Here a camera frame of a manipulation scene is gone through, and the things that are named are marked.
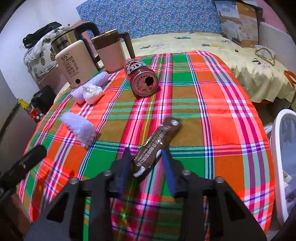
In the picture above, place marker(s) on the black floor bag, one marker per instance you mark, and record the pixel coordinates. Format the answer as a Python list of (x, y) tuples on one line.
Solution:
[(44, 99)]

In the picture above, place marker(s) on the white board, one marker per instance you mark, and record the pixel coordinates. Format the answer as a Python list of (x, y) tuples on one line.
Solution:
[(272, 34)]

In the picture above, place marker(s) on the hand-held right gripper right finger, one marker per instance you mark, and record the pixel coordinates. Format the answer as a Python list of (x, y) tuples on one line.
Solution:
[(170, 171)]

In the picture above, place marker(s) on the white rimmed trash bin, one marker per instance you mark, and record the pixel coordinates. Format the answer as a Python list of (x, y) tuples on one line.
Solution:
[(276, 150)]

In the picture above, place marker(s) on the pineapple print cloth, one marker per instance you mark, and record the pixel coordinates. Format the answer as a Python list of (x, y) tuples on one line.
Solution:
[(44, 60)]

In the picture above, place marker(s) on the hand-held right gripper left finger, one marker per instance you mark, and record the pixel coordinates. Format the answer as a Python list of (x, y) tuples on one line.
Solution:
[(123, 171)]

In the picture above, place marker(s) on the red cartoon drink can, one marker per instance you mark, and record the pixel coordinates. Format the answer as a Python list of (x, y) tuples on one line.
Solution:
[(138, 71)]

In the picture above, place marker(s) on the cream thermos kettle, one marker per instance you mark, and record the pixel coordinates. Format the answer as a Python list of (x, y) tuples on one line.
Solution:
[(76, 64)]

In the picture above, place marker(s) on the printed cardboard box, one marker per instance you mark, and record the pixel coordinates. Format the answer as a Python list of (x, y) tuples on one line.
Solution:
[(240, 25)]

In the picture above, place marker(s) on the white tissue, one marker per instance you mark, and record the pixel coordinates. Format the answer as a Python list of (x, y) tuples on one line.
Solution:
[(92, 92)]

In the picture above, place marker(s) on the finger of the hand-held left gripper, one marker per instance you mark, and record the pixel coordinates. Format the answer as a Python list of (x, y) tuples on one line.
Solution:
[(30, 157)]

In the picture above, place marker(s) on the pink cabinet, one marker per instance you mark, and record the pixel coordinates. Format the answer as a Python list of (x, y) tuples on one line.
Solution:
[(53, 78)]

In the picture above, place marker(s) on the brown coffee packet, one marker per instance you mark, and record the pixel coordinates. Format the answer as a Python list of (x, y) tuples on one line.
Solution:
[(157, 139)]

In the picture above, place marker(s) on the black bag on pile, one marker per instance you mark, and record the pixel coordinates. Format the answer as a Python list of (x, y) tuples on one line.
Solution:
[(39, 34)]

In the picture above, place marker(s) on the plaid tablecloth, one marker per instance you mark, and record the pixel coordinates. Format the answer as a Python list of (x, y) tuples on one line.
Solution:
[(208, 139)]

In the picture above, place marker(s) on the steel electric kettle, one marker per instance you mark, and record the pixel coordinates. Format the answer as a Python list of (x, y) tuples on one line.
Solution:
[(62, 41)]

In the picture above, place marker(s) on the yellow printed bedsheet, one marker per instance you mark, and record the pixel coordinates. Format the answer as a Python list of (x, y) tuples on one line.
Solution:
[(208, 44)]

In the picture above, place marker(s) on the blue floral headboard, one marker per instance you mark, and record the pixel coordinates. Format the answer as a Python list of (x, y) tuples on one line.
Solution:
[(150, 16)]

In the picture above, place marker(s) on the grey refrigerator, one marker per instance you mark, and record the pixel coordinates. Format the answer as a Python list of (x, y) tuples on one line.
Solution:
[(13, 129)]

